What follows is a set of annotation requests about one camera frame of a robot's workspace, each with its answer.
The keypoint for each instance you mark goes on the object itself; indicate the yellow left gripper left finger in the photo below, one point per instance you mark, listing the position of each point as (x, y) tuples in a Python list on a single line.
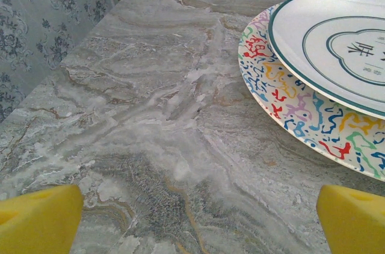
[(36, 221)]

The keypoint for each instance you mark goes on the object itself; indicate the white plate with teal rim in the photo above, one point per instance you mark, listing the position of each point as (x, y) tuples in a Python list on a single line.
[(331, 40)]

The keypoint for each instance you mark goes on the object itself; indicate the plate with colourful squiggles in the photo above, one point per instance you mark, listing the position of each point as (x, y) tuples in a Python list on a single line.
[(285, 94)]

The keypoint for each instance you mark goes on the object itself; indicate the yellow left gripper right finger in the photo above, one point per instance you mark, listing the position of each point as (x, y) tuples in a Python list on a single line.
[(355, 224)]

